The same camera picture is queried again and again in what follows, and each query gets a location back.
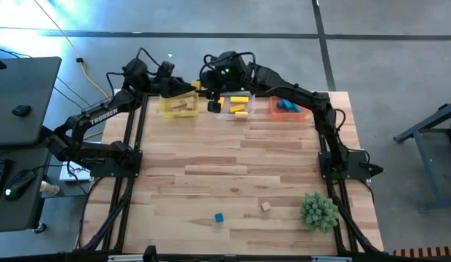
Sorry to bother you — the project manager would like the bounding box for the clear plastic bin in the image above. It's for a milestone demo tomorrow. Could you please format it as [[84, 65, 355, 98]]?
[[212, 90, 256, 121]]

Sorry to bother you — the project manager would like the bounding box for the black floor cable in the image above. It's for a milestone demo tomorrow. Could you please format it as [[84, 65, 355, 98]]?
[[0, 45, 105, 108]]

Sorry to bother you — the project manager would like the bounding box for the small black device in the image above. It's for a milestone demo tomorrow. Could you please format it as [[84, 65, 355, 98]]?
[[11, 104, 33, 118]]

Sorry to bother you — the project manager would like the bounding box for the black and tan striped object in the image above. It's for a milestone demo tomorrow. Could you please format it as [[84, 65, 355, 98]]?
[[392, 245, 451, 258]]

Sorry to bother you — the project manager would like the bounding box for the black computer mouse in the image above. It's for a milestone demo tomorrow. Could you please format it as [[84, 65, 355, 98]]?
[[3, 169, 38, 202]]

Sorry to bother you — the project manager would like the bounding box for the white bracket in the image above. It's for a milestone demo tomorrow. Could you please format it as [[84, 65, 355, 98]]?
[[107, 254, 151, 262], [311, 255, 353, 262]]

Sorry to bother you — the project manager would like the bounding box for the green artificial plant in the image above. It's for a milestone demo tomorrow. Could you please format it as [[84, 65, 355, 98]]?
[[299, 191, 340, 234]]

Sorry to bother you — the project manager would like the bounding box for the white paper sheet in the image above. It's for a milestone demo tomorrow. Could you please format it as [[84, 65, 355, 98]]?
[[59, 159, 94, 183]]

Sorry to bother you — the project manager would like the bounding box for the yellow floor cable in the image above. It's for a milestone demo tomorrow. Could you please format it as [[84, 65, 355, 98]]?
[[31, 0, 112, 101]]

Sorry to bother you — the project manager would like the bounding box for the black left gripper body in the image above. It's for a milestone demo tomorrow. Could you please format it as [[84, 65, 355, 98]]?
[[148, 60, 183, 98]]

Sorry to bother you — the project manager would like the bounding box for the orange translucent plastic bin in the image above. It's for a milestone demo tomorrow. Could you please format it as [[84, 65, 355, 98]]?
[[268, 95, 308, 122]]

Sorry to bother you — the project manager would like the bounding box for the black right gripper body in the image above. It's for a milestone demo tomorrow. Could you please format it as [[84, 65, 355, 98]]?
[[201, 50, 250, 101]]

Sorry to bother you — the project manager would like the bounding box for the small white object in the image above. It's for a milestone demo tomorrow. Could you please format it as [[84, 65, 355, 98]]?
[[39, 180, 61, 197]]

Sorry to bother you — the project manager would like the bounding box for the grey metal cart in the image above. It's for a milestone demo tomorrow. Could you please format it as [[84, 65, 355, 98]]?
[[392, 98, 451, 214]]

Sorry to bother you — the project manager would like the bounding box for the dark grey desk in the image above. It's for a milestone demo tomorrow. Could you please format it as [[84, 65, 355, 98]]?
[[0, 56, 63, 147], [0, 143, 52, 234]]

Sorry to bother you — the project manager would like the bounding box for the yellow translucent plastic bin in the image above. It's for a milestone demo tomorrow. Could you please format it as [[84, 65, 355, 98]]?
[[159, 90, 200, 119]]

